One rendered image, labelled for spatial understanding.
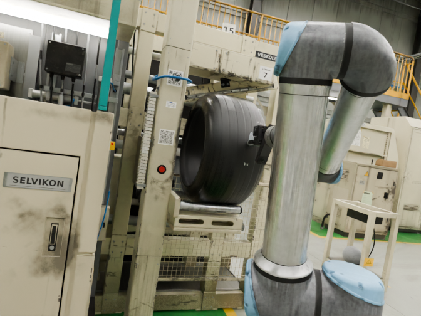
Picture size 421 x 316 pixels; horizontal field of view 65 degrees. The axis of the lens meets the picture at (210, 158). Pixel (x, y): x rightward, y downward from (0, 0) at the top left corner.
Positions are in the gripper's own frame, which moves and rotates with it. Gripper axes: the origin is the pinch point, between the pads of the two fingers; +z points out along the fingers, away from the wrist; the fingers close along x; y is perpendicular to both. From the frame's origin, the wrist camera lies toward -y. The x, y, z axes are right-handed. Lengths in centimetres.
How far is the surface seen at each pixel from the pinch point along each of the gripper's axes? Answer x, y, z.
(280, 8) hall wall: -489, 597, 851
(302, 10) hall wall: -578, 610, 845
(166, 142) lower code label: 34.5, -2.2, 22.3
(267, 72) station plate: -28, 52, 42
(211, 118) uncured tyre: 17.6, 10.6, 7.9
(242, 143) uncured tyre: 3.3, 0.0, 1.0
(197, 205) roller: 16.3, -31.4, 18.3
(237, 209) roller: -5.5, -31.7, 18.3
